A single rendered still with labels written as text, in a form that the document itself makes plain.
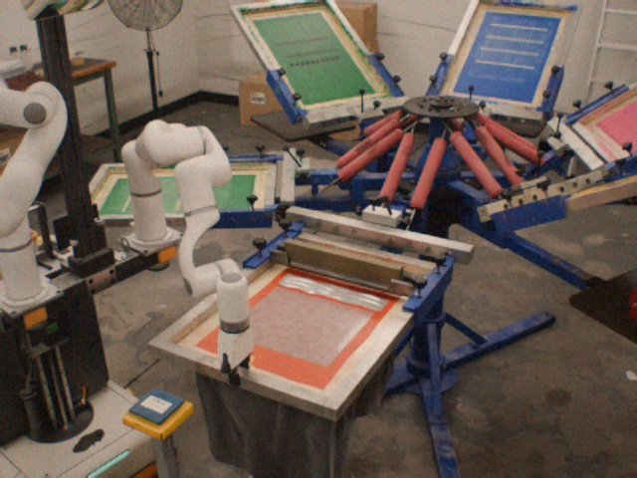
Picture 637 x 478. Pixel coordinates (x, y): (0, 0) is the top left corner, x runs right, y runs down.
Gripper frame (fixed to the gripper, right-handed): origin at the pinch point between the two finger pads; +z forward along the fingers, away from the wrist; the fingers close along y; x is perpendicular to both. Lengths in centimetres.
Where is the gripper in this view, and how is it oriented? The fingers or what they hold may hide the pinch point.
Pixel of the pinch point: (239, 373)
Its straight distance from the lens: 190.5
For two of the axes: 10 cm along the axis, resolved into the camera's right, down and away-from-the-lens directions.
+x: 8.8, 2.1, -4.3
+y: -4.8, 4.0, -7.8
